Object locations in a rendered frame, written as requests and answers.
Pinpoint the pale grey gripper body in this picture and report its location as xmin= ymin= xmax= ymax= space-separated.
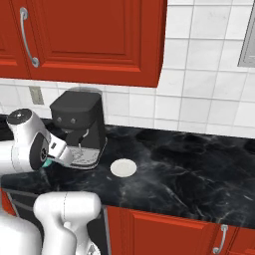
xmin=49 ymin=144 xmax=75 ymax=167

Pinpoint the black coffee machine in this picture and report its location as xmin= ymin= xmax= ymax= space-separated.
xmin=49 ymin=87 xmax=109 ymax=170

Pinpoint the white round saucer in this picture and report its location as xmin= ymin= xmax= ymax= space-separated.
xmin=110 ymin=157 xmax=138 ymax=178

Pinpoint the teal mug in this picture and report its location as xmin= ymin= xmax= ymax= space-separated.
xmin=42 ymin=157 xmax=54 ymax=169

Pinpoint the red base cupboard door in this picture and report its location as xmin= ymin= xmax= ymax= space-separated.
xmin=106 ymin=204 xmax=241 ymax=255
xmin=228 ymin=226 xmax=255 ymax=255

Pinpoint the grey metal extractor hood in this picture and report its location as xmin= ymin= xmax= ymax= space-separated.
xmin=237 ymin=2 xmax=255 ymax=69

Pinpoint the grey wall socket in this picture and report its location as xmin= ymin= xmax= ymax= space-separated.
xmin=28 ymin=86 xmax=45 ymax=106

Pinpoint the silver curved cupboard handle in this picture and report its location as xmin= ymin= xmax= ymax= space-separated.
xmin=19 ymin=7 xmax=41 ymax=69

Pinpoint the red wall cupboard door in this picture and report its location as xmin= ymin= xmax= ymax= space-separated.
xmin=10 ymin=0 xmax=168 ymax=89
xmin=0 ymin=0 xmax=32 ymax=81

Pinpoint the silver base cupboard handle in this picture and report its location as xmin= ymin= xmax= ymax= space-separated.
xmin=212 ymin=223 xmax=230 ymax=255

